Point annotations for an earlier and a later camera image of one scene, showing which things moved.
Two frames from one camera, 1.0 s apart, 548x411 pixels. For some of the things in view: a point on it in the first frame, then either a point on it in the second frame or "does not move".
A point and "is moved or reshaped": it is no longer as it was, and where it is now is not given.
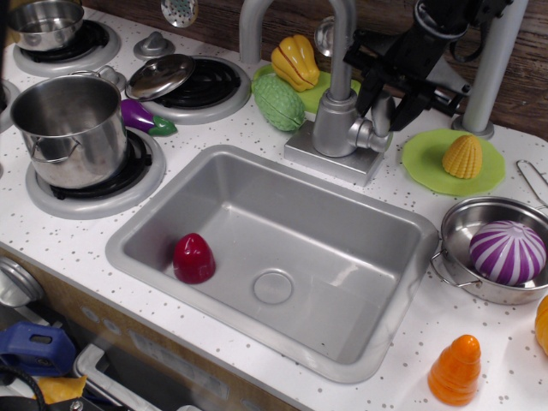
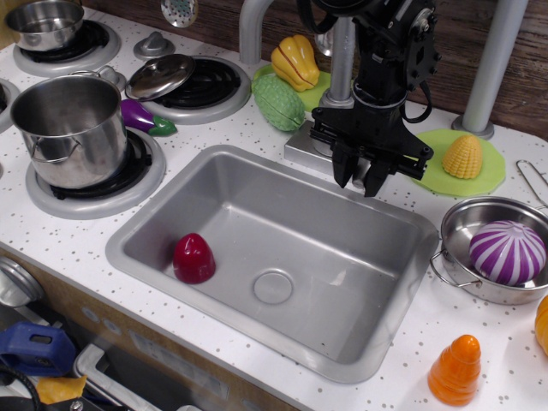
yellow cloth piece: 55,389 does not move
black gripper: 414,58 to 372,127
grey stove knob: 155,45 does not move
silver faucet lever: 383,112 is moved or reshaped
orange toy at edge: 541,324 does not move
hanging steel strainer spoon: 180,13 does not move
